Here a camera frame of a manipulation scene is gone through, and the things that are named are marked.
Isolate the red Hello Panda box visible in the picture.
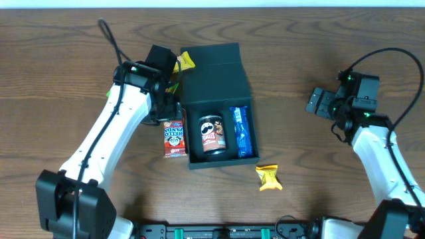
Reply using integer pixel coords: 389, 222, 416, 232
163, 120, 187, 157

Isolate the dark green gift box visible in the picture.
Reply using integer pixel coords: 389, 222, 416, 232
180, 42, 260, 169

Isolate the Pringles can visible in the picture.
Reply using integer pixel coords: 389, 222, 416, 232
199, 115, 226, 155

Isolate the blue Oreo packet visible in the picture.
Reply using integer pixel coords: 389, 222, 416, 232
230, 106, 253, 158

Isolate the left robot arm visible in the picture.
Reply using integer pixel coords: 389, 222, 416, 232
35, 61, 175, 239

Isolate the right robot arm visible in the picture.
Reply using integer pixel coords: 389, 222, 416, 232
306, 86, 424, 238

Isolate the green Haribo worms bag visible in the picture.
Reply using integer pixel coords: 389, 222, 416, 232
106, 83, 179, 97

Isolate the orange yellow snack packet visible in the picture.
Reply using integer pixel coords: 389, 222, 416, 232
173, 51, 196, 73

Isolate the yellow wrapped snack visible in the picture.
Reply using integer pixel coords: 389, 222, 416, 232
256, 165, 283, 191

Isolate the left black cable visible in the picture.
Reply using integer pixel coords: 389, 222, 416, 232
72, 18, 133, 239

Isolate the black cable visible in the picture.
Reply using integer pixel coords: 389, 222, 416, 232
72, 18, 133, 239
338, 47, 425, 208

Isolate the right black cable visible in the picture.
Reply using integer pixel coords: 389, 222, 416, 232
338, 47, 425, 208

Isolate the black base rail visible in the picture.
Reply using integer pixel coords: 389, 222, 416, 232
131, 221, 320, 239

